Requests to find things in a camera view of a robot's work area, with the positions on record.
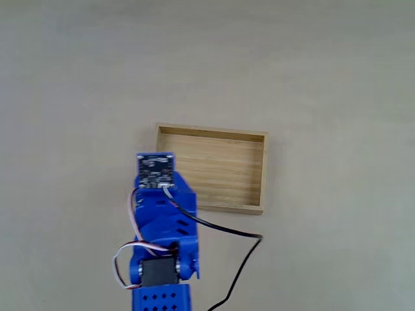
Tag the shallow wooden box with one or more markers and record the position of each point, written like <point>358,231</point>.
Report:
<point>223,168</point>

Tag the camera circuit board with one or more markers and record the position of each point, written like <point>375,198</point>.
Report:
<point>155,170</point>

